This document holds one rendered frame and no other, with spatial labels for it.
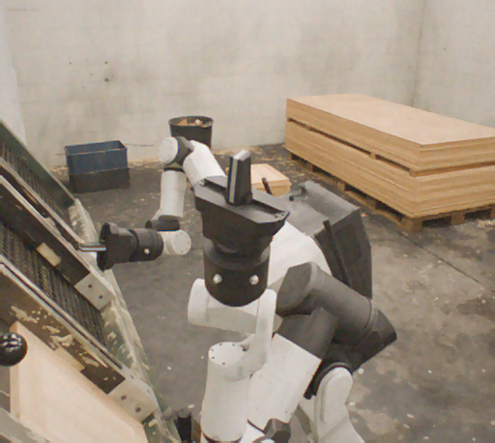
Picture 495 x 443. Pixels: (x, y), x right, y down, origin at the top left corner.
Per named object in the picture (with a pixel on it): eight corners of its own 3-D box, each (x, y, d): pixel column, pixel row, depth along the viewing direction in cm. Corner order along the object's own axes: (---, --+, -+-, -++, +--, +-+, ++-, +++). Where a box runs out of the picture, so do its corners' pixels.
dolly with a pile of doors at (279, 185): (290, 221, 452) (292, 179, 437) (236, 230, 434) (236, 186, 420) (263, 198, 505) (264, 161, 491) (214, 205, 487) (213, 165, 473)
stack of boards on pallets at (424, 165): (501, 217, 461) (517, 133, 434) (409, 234, 425) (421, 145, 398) (353, 151, 676) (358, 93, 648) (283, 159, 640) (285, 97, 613)
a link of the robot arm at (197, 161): (175, 121, 140) (207, 171, 126) (209, 134, 149) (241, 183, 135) (154, 151, 144) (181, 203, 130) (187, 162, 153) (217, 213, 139)
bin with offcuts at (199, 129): (221, 179, 562) (220, 123, 539) (176, 185, 545) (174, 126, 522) (207, 166, 607) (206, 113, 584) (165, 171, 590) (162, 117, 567)
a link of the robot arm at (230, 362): (210, 293, 69) (203, 377, 72) (275, 303, 68) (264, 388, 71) (218, 274, 75) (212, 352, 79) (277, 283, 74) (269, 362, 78)
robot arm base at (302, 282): (324, 342, 98) (353, 292, 99) (355, 366, 86) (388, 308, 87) (263, 305, 95) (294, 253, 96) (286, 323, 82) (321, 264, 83)
